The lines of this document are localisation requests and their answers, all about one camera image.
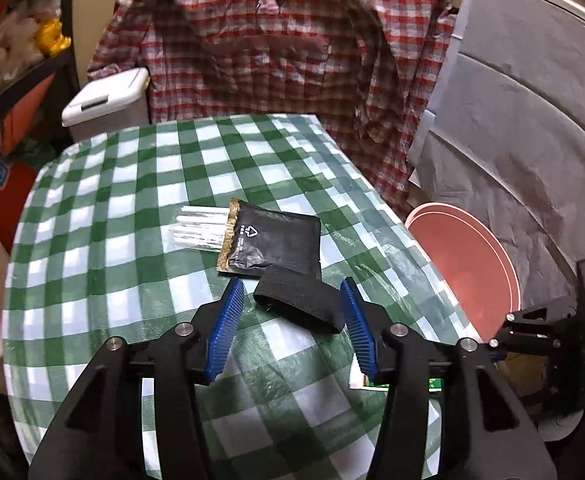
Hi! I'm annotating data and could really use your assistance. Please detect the red plaid shirt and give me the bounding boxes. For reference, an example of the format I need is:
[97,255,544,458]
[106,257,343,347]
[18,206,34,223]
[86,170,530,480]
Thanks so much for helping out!
[87,0,456,214]

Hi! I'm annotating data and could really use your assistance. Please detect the clear bags of food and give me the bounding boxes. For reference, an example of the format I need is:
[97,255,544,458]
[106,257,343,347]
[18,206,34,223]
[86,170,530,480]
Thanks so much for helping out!
[0,0,61,89]

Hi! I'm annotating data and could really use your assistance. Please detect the black metal shelf rack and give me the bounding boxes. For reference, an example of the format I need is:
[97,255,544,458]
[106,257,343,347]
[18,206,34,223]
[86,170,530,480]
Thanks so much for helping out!
[0,0,81,151]

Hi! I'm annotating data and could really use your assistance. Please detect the white lidded trash bin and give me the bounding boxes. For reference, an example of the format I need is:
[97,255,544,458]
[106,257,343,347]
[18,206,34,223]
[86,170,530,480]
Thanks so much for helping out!
[61,67,150,142]

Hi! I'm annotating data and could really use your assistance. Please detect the grey fabric cover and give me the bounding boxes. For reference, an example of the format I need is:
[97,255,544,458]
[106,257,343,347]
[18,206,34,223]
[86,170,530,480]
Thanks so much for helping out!
[408,0,585,306]

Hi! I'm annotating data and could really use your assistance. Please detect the pink plastic basin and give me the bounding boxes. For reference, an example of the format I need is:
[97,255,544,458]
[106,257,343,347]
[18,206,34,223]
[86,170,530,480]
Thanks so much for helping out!
[406,203,521,342]

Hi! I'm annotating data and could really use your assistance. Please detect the black elastic band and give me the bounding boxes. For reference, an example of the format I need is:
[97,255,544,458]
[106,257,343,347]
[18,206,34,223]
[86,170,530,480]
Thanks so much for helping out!
[253,266,344,335]

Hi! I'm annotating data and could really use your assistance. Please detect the green ointment tube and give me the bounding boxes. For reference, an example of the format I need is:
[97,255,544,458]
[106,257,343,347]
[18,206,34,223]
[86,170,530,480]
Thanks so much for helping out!
[349,358,444,394]

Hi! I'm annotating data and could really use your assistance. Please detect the clear plastic wrapper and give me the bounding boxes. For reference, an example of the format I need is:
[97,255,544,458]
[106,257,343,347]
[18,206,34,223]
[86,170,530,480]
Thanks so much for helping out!
[168,205,230,252]

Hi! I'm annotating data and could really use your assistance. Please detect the green checkered tablecloth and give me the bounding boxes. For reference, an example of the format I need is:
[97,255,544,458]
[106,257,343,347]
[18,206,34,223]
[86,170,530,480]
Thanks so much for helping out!
[3,114,473,479]

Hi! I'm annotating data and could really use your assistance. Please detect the yellow plastic bag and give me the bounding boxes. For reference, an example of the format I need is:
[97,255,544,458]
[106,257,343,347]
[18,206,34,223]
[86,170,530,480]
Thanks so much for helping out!
[35,18,72,56]

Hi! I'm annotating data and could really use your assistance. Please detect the red bag on floor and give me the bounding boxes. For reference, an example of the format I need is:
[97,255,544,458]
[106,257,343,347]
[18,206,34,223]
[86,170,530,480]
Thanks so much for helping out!
[0,153,36,252]

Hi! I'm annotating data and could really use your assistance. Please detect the black foil packet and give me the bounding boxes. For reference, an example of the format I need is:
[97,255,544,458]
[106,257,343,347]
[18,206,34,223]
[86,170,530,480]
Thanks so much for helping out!
[216,198,321,278]

